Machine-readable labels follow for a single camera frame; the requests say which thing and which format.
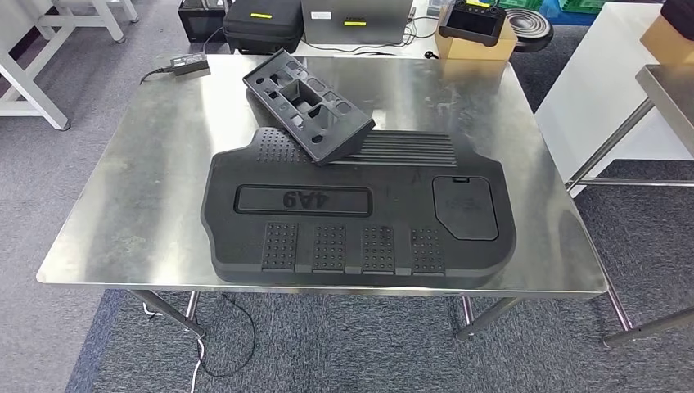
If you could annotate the long black plastic part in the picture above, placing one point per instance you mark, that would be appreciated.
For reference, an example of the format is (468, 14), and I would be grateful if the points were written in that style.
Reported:
(336, 141)

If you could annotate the stainless steel workbench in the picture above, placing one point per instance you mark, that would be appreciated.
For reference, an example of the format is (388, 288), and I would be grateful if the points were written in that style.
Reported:
(135, 190)
(669, 87)

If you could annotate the large black engine cover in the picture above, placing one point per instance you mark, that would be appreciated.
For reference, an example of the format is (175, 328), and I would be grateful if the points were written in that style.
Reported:
(401, 195)

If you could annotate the grey case with yellow label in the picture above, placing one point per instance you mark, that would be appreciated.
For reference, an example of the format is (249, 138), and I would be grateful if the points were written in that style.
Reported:
(355, 21)

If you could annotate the black case with yellow label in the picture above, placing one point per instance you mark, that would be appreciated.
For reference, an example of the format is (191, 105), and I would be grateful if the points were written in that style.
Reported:
(263, 30)

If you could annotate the open cardboard box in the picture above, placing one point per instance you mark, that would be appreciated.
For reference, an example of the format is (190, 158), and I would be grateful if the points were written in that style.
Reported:
(474, 51)

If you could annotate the black power adapter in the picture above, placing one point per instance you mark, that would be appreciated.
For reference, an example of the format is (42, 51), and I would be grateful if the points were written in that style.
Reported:
(190, 64)

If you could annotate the black controller with screen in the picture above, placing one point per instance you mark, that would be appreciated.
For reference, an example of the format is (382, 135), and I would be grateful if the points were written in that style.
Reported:
(471, 21)

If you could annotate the small black box appliance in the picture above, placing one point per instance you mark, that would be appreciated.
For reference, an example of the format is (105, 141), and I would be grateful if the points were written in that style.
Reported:
(200, 21)

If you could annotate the green plastic crate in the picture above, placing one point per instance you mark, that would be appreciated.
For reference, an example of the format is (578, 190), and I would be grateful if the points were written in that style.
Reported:
(520, 4)
(583, 5)

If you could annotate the blue floor mat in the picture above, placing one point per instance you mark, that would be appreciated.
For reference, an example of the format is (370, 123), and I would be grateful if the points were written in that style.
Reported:
(564, 19)

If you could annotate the white table leg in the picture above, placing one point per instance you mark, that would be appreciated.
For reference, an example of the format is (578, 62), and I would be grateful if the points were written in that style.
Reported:
(38, 92)

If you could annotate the closed cardboard box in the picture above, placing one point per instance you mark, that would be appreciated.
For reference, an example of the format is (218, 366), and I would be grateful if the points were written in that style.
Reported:
(664, 40)

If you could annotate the black item on cardboard box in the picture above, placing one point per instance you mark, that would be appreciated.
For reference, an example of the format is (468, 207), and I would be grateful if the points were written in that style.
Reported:
(680, 12)

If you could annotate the white table frame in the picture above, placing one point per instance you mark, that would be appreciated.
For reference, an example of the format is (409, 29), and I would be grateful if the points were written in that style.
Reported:
(108, 21)

